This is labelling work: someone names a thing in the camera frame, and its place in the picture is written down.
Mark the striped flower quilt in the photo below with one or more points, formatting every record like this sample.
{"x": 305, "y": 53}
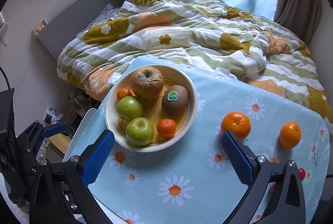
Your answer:
{"x": 195, "y": 31}

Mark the small mandarin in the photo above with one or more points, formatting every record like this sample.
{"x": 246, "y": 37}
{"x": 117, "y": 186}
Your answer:
{"x": 166, "y": 128}
{"x": 123, "y": 94}

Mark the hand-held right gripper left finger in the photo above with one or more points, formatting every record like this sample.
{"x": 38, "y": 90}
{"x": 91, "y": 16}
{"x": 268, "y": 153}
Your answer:
{"x": 100, "y": 159}

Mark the green apple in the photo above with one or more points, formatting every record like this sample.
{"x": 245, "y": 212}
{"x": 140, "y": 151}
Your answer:
{"x": 140, "y": 131}
{"x": 129, "y": 108}

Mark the white wall fixture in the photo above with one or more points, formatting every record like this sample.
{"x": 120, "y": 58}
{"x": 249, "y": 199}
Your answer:
{"x": 2, "y": 26}

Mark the small red fruit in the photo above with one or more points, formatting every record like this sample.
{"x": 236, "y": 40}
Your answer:
{"x": 301, "y": 174}

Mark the brown kiwi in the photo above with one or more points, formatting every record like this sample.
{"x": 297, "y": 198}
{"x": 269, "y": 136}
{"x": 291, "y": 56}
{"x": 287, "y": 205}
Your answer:
{"x": 175, "y": 101}

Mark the large orange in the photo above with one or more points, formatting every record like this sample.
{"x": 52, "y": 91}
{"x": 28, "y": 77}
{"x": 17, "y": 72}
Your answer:
{"x": 290, "y": 135}
{"x": 236, "y": 125}

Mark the wrinkled brown apple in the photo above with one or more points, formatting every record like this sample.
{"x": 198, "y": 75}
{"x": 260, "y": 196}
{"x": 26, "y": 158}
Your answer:
{"x": 147, "y": 83}

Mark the grey headboard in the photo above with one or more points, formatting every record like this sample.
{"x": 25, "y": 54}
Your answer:
{"x": 75, "y": 18}

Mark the yellow box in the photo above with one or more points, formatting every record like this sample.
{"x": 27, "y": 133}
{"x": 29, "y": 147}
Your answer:
{"x": 59, "y": 142}

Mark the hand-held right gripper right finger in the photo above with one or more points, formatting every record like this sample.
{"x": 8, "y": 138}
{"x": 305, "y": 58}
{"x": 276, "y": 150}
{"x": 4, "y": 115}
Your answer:
{"x": 237, "y": 159}

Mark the blue daisy tablecloth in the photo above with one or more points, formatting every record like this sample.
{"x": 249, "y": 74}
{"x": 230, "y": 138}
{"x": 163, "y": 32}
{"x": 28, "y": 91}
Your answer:
{"x": 182, "y": 169}

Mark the cream bowl with duck print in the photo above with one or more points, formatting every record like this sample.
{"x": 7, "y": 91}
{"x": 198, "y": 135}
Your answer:
{"x": 182, "y": 78}

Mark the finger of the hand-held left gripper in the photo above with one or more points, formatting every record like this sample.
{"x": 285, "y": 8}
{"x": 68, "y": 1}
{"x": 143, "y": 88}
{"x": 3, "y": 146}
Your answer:
{"x": 56, "y": 129}

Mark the white table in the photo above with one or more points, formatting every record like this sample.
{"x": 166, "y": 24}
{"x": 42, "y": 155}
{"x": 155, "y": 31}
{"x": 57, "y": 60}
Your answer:
{"x": 82, "y": 127}

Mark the floor clutter pile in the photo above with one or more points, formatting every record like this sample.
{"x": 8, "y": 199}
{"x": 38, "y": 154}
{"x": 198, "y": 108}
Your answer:
{"x": 75, "y": 104}

